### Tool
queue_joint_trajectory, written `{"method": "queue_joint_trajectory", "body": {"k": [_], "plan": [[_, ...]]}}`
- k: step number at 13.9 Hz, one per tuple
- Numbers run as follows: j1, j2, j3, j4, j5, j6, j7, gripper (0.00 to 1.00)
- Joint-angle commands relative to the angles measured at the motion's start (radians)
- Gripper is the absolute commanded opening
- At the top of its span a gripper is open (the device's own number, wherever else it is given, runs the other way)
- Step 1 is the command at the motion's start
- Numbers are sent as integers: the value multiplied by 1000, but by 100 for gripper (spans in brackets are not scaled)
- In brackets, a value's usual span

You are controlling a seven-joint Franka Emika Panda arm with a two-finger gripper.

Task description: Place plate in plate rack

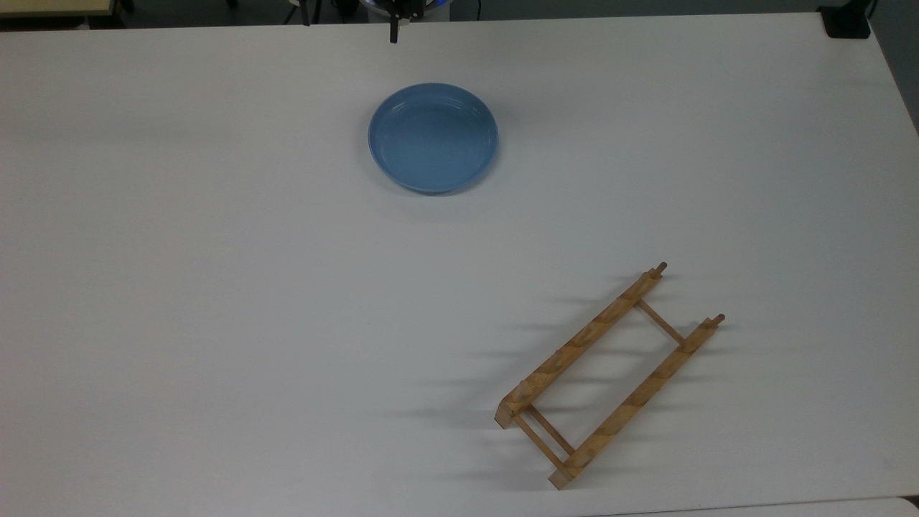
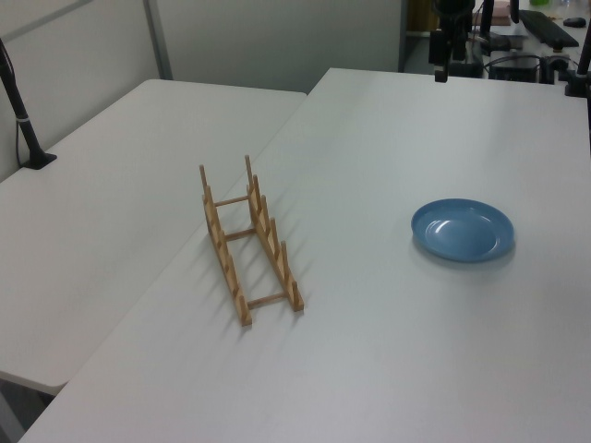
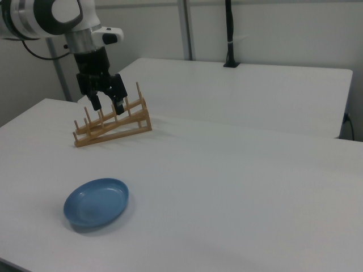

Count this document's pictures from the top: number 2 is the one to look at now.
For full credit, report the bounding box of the blue round plate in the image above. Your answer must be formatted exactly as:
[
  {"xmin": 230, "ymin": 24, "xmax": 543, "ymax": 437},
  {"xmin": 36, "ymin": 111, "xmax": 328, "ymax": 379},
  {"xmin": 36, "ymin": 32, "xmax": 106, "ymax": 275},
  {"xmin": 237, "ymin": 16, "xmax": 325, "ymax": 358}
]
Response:
[{"xmin": 410, "ymin": 198, "xmax": 516, "ymax": 265}]

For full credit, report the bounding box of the black equipment box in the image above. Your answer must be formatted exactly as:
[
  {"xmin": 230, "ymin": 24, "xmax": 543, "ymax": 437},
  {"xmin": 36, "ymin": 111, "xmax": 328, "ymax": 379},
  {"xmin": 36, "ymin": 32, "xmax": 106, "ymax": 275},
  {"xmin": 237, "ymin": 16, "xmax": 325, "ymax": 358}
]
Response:
[{"xmin": 488, "ymin": 54, "xmax": 542, "ymax": 83}]

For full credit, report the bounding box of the grey partition post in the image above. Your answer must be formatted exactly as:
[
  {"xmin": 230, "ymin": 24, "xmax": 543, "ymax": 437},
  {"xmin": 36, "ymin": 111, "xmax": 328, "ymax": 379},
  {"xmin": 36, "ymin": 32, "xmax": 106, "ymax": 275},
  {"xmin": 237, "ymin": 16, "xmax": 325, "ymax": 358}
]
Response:
[{"xmin": 141, "ymin": 0, "xmax": 175, "ymax": 82}]

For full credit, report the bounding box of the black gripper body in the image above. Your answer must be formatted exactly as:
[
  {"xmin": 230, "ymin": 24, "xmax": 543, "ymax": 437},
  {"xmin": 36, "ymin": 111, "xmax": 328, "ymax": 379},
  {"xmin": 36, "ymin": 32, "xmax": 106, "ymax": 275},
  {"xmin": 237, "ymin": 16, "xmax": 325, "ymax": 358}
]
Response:
[{"xmin": 435, "ymin": 0, "xmax": 476, "ymax": 34}]

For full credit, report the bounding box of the black keyboard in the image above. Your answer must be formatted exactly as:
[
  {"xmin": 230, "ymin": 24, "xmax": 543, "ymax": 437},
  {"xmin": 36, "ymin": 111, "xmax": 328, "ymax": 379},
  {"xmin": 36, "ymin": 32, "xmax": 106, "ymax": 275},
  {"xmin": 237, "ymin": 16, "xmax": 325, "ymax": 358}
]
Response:
[{"xmin": 518, "ymin": 8, "xmax": 580, "ymax": 49}]

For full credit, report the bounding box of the black camera stand pole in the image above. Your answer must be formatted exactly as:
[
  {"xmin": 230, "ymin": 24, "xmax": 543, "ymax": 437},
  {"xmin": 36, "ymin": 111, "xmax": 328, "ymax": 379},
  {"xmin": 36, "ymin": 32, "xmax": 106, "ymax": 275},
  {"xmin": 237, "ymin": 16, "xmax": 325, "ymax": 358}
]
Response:
[{"xmin": 0, "ymin": 37, "xmax": 58, "ymax": 170}]

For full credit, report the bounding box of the wooden plate rack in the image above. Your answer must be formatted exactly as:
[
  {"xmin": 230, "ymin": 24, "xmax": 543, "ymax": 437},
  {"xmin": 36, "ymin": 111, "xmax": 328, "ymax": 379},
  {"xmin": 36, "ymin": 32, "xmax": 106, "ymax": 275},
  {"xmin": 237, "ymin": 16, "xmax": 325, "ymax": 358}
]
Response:
[{"xmin": 199, "ymin": 154, "xmax": 307, "ymax": 328}]

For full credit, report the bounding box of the black clamp pole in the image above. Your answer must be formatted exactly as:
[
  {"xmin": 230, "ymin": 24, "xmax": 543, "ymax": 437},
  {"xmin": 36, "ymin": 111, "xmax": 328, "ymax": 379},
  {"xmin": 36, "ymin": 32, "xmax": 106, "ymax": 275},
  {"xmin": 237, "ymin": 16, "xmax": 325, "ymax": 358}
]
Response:
[{"xmin": 562, "ymin": 25, "xmax": 591, "ymax": 98}]

